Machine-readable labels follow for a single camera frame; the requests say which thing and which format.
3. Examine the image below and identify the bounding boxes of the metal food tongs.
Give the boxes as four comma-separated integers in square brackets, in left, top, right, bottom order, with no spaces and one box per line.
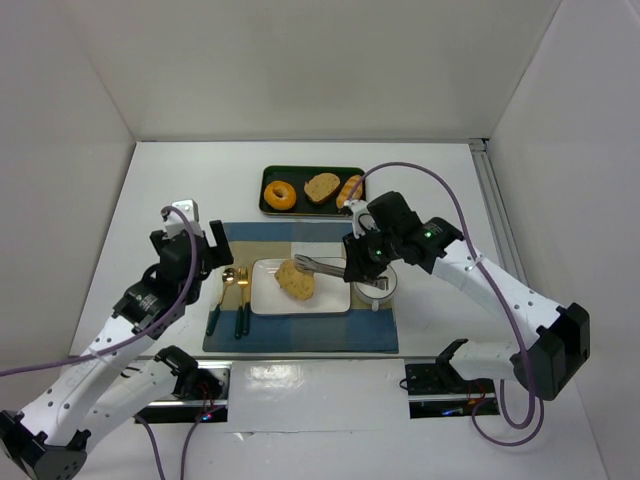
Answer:
[293,254,389,290]

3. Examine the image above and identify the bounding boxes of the brown bread slice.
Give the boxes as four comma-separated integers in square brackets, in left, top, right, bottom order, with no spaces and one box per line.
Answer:
[274,259,315,301]
[304,172,341,204]

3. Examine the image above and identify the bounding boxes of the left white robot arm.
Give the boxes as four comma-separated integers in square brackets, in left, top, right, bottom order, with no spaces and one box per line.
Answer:
[1,221,233,479]

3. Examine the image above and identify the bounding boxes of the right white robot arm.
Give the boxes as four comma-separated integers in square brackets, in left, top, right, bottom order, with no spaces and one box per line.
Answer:
[343,191,590,401]

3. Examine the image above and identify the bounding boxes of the golden bread roll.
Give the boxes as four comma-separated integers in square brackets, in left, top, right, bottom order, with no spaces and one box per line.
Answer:
[336,175,363,210]

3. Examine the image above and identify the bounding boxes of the white rectangular plate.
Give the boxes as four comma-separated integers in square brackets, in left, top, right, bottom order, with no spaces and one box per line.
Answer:
[250,259,351,316]

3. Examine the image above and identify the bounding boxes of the blue beige checked placemat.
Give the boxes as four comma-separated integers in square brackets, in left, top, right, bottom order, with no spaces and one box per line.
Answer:
[202,222,399,354]

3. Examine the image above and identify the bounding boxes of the orange bagel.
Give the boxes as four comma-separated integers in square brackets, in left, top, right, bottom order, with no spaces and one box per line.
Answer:
[263,180,297,211]

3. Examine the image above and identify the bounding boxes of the dark green serving tray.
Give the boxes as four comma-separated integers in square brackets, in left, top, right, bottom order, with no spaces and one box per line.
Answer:
[258,165,364,218]

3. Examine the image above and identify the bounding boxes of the gold spoon green handle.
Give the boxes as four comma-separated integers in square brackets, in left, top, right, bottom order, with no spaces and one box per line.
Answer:
[205,267,238,337]

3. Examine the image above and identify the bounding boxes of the gold fork green handle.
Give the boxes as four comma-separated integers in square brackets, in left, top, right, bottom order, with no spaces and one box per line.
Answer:
[234,267,249,340]

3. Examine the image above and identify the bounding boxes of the white two-handled soup bowl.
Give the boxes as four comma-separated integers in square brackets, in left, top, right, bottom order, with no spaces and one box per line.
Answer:
[353,266,398,312]

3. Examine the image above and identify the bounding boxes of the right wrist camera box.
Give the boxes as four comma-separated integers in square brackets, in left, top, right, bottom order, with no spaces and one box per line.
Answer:
[344,199,378,238]

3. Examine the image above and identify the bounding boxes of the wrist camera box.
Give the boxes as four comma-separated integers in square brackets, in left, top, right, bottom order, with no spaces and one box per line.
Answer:
[161,199,203,238]
[344,199,378,238]

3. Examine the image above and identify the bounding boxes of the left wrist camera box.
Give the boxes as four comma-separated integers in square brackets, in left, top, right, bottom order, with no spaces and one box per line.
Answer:
[161,199,203,238]

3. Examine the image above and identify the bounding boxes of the gold knife green handle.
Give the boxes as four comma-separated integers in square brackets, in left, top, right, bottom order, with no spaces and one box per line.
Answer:
[242,281,251,336]

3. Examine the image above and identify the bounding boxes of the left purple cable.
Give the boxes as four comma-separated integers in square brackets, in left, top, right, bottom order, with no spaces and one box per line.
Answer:
[0,204,206,480]

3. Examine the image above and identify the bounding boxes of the purple cable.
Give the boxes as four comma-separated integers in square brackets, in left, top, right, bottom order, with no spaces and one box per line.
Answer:
[344,161,546,446]
[0,204,206,480]

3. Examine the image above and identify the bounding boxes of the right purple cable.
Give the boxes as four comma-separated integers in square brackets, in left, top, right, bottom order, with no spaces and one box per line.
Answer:
[344,161,546,446]

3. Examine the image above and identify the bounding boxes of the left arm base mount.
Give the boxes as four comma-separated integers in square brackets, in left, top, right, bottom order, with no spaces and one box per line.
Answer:
[138,361,231,424]

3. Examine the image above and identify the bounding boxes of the aluminium rail frame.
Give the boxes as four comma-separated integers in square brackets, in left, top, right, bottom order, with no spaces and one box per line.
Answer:
[468,139,529,284]

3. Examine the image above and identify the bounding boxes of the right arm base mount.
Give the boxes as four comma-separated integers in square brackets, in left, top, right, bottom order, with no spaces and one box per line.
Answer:
[398,363,499,419]

